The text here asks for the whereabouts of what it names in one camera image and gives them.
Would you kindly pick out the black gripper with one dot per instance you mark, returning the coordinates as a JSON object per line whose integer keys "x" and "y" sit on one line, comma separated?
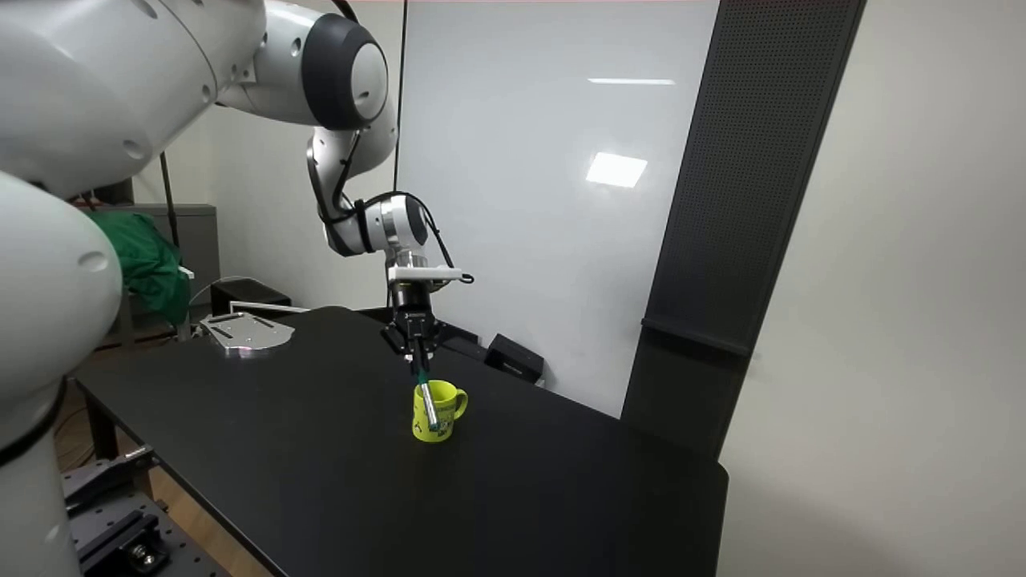
{"x": 411, "y": 305}

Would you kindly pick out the green capped marker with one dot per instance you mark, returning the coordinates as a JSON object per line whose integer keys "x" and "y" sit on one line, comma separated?
{"x": 427, "y": 398}

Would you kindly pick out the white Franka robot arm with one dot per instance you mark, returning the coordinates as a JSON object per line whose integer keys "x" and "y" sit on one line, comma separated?
{"x": 97, "y": 86}

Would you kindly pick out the yellow-green mug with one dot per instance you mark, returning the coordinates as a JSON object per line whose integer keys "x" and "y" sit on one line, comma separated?
{"x": 435, "y": 419}

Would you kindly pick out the small black box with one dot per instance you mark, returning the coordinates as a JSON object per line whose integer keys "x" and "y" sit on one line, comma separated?
{"x": 514, "y": 357}

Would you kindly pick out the grey round plate device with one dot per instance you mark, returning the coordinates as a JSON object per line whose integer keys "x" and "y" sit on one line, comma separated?
{"x": 248, "y": 334}

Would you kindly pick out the black square box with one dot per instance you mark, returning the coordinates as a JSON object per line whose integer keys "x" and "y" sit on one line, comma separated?
{"x": 248, "y": 294}

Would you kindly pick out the large whiteboard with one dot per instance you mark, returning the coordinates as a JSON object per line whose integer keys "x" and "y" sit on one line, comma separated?
{"x": 579, "y": 212}

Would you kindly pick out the grey cabinet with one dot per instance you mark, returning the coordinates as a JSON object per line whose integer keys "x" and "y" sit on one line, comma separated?
{"x": 198, "y": 241}

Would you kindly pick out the green cloth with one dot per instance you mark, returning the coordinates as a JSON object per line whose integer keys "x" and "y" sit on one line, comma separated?
{"x": 150, "y": 269}

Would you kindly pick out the black tripod pole stand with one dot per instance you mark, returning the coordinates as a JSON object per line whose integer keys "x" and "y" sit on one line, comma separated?
{"x": 169, "y": 202}

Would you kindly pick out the black table leg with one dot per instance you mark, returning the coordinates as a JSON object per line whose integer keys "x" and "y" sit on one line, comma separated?
{"x": 100, "y": 428}

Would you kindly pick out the metal optical breadboard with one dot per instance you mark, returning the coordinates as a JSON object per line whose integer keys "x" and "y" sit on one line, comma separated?
{"x": 131, "y": 523}

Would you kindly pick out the dark grey pillar panel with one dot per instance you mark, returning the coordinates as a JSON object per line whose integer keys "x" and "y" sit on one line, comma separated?
{"x": 739, "y": 212}

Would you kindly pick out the white wrist camera mount plate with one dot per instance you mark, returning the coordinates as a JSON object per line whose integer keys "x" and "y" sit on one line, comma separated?
{"x": 432, "y": 277}

